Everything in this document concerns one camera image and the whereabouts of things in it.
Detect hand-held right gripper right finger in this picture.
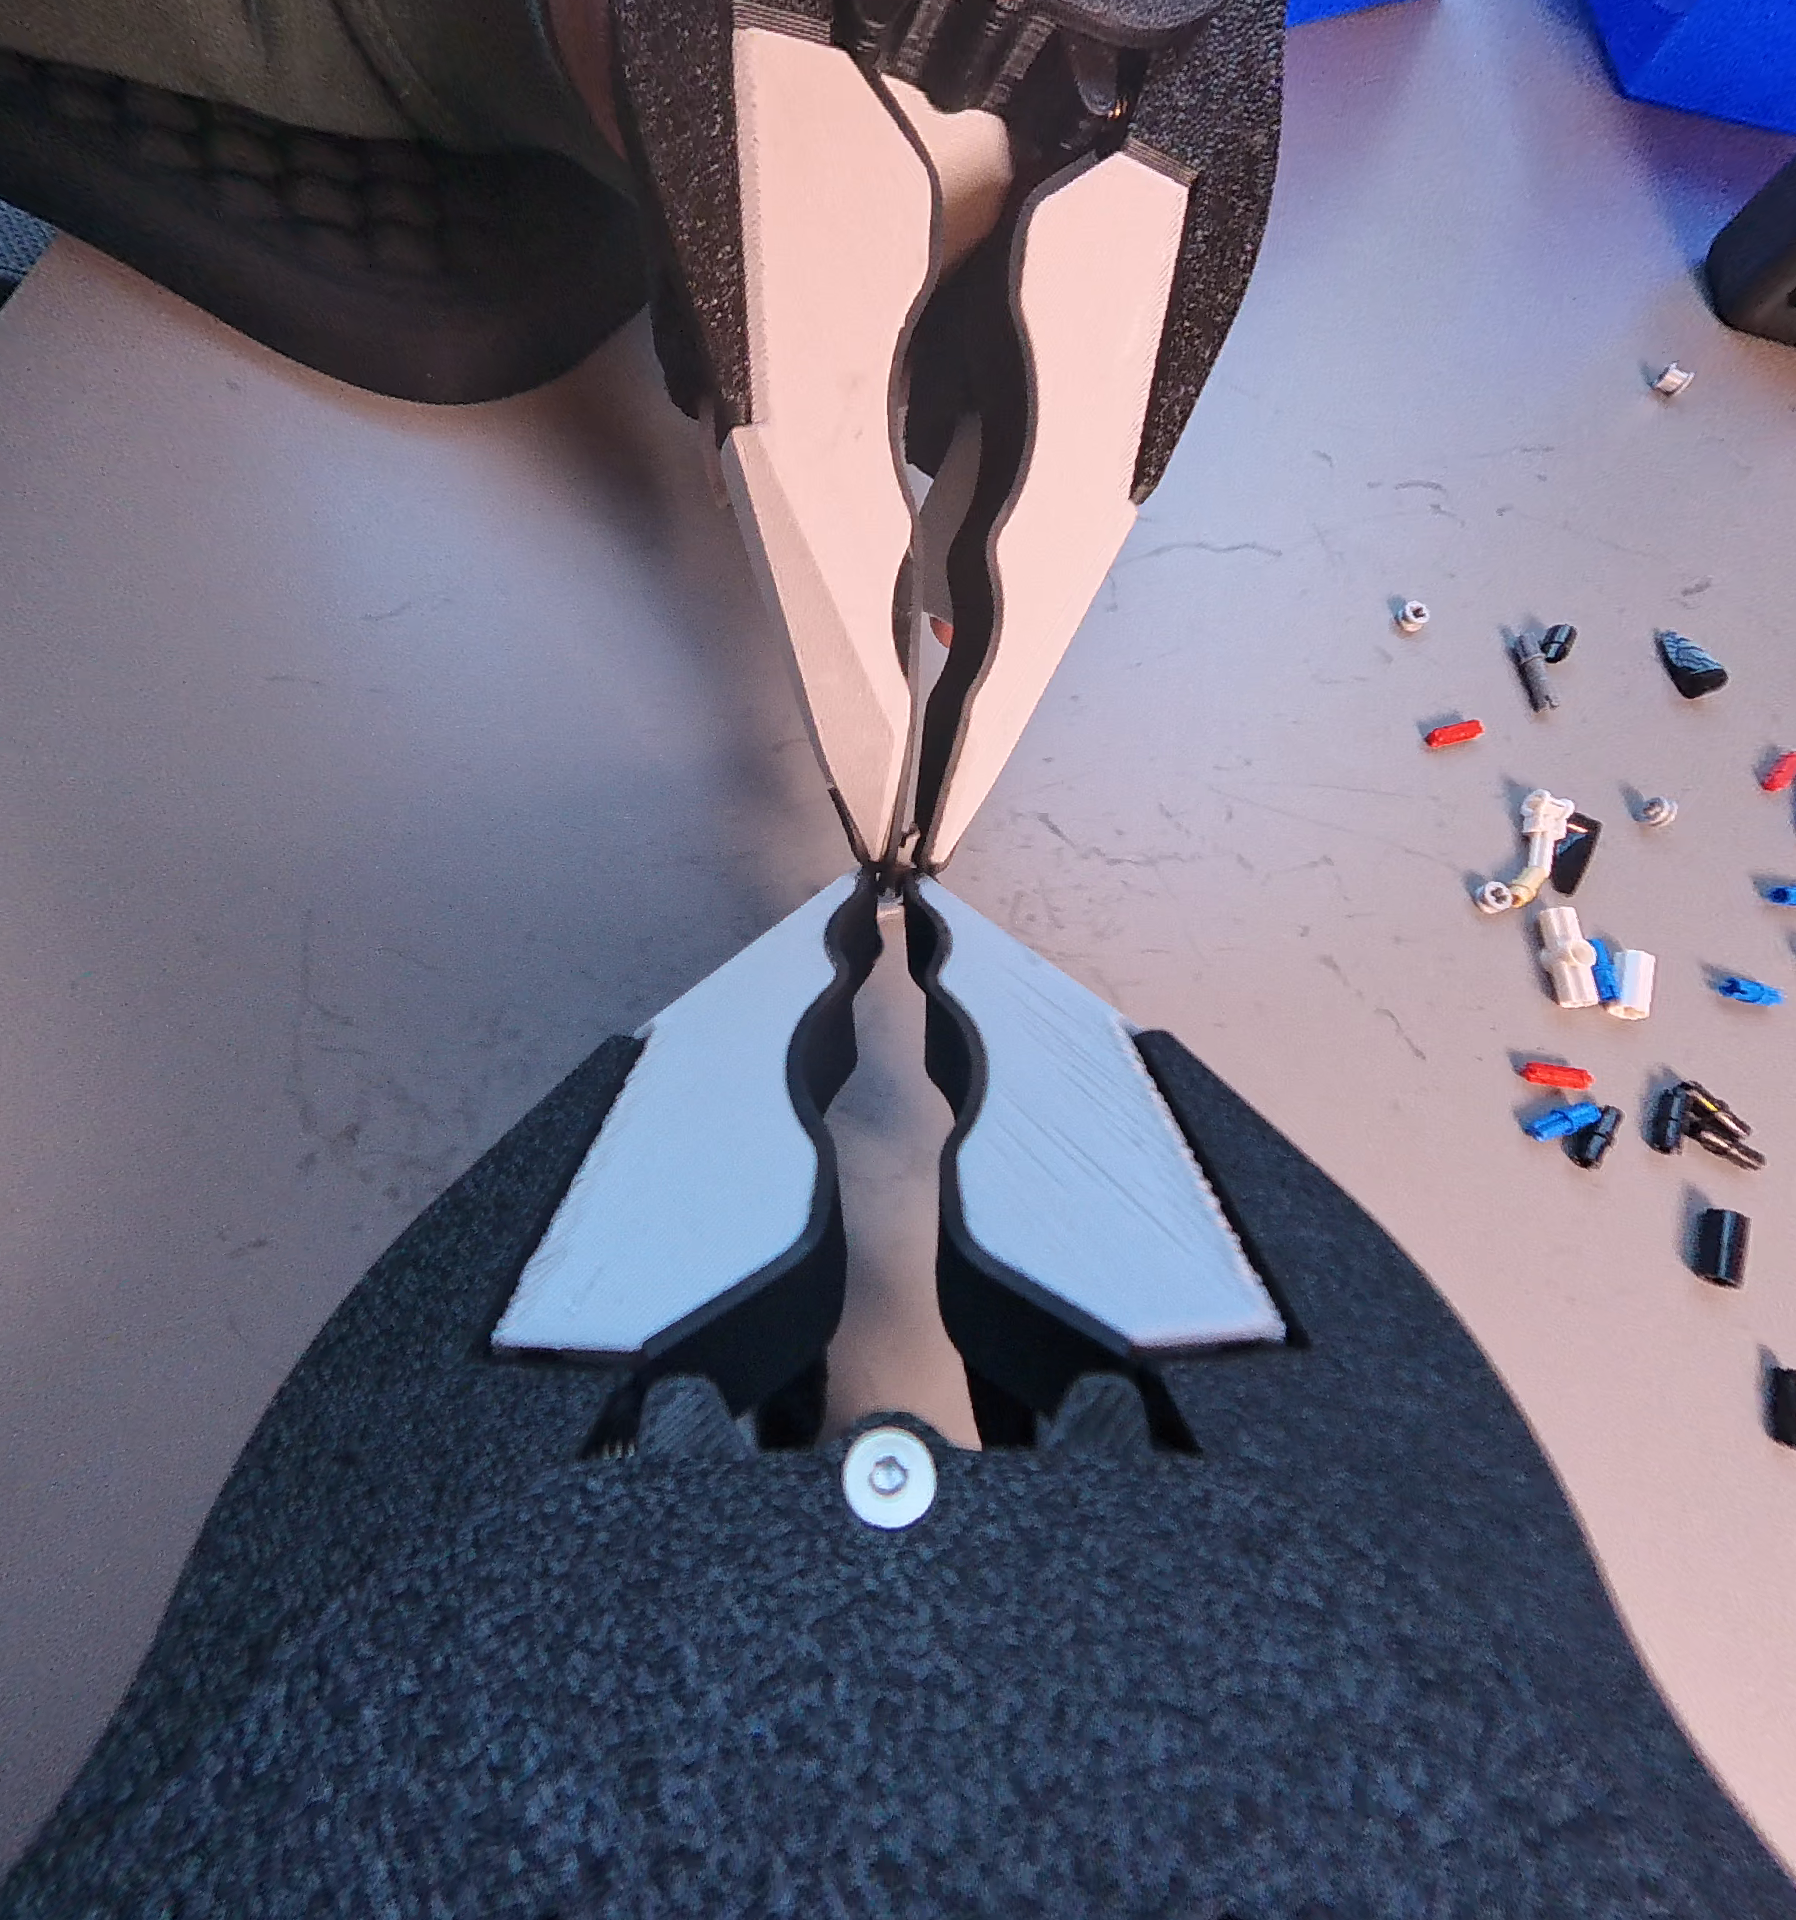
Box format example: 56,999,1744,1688
906,870,1289,1366

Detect person's left forearm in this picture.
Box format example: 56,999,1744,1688
0,0,642,154

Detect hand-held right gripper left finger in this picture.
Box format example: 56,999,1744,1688
491,870,854,1366

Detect grey desk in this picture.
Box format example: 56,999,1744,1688
0,0,1796,1920

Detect blue plastic bin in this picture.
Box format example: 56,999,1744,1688
1585,0,1796,143

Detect black box device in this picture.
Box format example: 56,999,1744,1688
1703,137,1796,368

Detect scattered small building pieces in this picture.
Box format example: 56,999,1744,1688
1393,362,1796,1456

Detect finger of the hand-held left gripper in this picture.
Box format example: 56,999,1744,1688
718,25,917,857
913,154,1191,864

